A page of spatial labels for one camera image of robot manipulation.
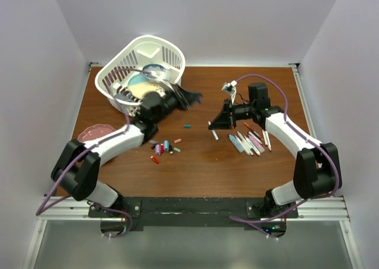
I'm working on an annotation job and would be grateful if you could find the white plastic basket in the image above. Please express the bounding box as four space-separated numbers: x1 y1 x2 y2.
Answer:
95 35 186 117

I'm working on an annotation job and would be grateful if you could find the blue patterned bowl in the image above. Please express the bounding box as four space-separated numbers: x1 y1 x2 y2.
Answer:
142 64 171 82

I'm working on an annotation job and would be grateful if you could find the purple highlighter marker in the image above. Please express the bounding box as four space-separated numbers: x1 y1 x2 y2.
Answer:
249 134 265 153

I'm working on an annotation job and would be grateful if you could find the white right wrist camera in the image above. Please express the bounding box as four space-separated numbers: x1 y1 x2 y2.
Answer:
221 81 237 105

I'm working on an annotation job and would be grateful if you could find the pink dotted plate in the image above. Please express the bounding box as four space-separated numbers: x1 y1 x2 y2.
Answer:
77 124 115 143

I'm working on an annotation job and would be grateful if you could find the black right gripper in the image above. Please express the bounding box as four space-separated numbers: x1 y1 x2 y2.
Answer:
208 99 255 130

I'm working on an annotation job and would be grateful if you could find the aluminium frame rail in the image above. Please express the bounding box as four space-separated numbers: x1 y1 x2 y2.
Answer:
22 63 364 269

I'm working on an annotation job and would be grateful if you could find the red ink gel pen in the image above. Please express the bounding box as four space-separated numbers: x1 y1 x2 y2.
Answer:
243 122 262 144

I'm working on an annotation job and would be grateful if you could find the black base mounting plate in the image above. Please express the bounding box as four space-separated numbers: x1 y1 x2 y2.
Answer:
88 196 297 233

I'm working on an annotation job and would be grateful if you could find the cream and blue plate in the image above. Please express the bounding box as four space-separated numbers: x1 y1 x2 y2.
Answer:
127 73 165 100

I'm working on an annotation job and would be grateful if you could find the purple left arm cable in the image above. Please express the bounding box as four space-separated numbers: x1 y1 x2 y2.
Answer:
35 67 172 216

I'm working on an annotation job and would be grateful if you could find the light blue marker cap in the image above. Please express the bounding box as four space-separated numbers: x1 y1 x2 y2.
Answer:
163 140 169 151

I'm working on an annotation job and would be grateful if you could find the purple highlighter cap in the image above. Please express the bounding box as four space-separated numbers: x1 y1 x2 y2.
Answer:
155 145 161 155

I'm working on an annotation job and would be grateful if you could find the light blue capped marker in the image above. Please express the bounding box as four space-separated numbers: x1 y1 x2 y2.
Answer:
228 134 245 153

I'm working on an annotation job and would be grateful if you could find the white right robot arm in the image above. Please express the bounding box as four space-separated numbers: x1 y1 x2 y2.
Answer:
209 81 342 217

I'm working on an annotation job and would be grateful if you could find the red cap white marker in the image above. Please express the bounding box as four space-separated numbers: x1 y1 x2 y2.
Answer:
262 130 272 152

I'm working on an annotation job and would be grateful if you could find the teal capped white marker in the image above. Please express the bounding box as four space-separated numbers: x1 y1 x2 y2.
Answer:
238 132 254 156

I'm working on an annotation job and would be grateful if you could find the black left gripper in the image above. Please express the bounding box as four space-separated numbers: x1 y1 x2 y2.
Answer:
152 82 200 124

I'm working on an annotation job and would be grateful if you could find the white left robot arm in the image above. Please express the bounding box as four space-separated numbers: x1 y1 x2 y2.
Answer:
51 84 202 217

